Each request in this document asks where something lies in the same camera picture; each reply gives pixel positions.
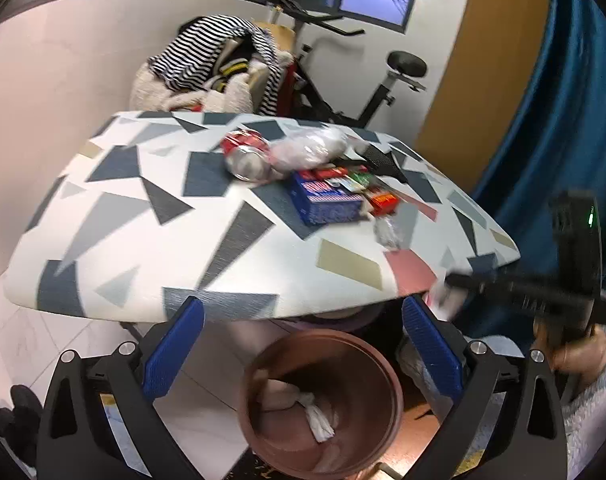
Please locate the white tissue wad bag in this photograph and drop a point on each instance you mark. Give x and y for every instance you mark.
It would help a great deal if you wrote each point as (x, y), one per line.
(278, 396)

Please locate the geometric patterned table cover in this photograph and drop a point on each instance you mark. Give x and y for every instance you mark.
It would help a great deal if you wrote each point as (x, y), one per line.
(147, 215)

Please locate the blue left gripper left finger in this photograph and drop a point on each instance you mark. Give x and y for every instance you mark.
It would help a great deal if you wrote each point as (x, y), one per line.
(166, 347)

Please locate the clear plastic bag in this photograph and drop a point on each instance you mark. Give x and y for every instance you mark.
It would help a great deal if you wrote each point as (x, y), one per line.
(307, 149)

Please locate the blue playing card box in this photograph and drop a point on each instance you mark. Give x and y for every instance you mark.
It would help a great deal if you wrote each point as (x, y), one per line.
(318, 203)

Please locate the white fleece blanket pile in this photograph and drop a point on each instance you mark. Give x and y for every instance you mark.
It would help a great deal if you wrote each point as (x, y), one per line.
(239, 85)

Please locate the white plush toy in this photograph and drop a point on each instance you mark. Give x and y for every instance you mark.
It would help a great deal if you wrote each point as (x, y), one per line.
(444, 301)

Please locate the green candy wrapper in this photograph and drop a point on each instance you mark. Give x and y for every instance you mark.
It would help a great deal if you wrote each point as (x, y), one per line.
(357, 182)

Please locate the light blue fuzzy sleeve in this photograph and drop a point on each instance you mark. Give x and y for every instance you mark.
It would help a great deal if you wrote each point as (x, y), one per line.
(585, 425)

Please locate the striped black white shirt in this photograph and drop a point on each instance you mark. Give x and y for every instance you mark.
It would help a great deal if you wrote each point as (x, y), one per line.
(189, 60)

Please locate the person right hand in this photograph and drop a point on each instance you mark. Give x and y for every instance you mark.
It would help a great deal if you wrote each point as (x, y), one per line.
(584, 357)

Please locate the blue curtain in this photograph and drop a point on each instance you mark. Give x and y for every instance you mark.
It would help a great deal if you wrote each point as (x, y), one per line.
(557, 139)

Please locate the crushed red soda can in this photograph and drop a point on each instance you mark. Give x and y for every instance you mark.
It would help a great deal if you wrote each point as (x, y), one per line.
(247, 155)

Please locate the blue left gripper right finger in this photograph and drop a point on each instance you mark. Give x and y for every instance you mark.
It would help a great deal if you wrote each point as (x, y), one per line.
(439, 344)

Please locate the red cigarette pack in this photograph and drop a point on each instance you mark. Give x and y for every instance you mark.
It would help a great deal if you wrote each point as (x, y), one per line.
(381, 202)

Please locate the brown round trash bin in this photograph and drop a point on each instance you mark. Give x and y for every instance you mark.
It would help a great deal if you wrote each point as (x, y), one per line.
(353, 385)

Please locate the black mesh pouch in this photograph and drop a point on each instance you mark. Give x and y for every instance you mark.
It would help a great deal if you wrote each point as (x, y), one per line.
(380, 164)

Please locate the small clear plastic wrapper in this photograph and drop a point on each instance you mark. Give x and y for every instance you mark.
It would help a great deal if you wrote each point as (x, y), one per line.
(387, 232)

